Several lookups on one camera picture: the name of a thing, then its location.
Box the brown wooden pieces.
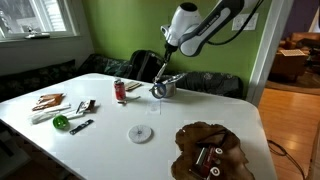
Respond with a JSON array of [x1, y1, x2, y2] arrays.
[[31, 92, 65, 112]]

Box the black backpack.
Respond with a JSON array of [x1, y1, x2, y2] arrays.
[[127, 49, 166, 83]]

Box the brown armchair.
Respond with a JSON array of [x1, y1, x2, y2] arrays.
[[269, 31, 320, 83]]

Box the white plastic spoon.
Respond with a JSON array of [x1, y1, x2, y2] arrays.
[[117, 95, 142, 105]]

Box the black floor cable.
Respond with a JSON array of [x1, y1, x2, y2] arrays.
[[266, 138, 307, 180]]

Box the blue tape ring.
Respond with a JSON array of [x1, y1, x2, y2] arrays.
[[149, 82, 167, 100]]

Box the black flat strip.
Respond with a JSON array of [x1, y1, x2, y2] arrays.
[[68, 118, 95, 136]]

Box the white plastic wrapper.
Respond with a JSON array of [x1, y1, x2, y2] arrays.
[[29, 102, 85, 125]]

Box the green plastic cup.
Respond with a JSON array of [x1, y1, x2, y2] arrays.
[[52, 114, 71, 131]]

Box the brown live-edge wooden bowl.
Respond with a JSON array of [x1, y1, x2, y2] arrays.
[[170, 121, 257, 180]]

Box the clear plastic sheet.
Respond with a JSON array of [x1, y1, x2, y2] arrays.
[[145, 99, 163, 116]]

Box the small figure on dish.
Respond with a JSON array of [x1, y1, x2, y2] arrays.
[[24, 25, 52, 40]]

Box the red toy wagon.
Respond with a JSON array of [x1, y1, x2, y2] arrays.
[[188, 143, 225, 180]]

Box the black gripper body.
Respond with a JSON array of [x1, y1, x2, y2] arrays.
[[163, 43, 179, 64]]

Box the small steel pot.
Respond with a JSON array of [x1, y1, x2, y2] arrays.
[[152, 74, 178, 99]]

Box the white round coaster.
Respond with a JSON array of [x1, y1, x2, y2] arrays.
[[127, 123, 154, 145]]

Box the red soda can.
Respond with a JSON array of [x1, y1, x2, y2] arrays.
[[113, 78, 127, 102]]

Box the silver utensil in pot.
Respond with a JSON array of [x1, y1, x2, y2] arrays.
[[162, 72, 188, 85]]

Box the tan striped card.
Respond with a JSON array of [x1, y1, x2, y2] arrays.
[[124, 80, 143, 92]]

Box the dark patterned bench cushion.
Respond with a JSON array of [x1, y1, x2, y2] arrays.
[[175, 70, 245, 100], [0, 59, 78, 103], [77, 53, 134, 80]]

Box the white framed window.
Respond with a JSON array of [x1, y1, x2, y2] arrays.
[[0, 0, 81, 43]]

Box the white light switch plate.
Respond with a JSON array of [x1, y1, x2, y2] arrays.
[[231, 12, 260, 32]]

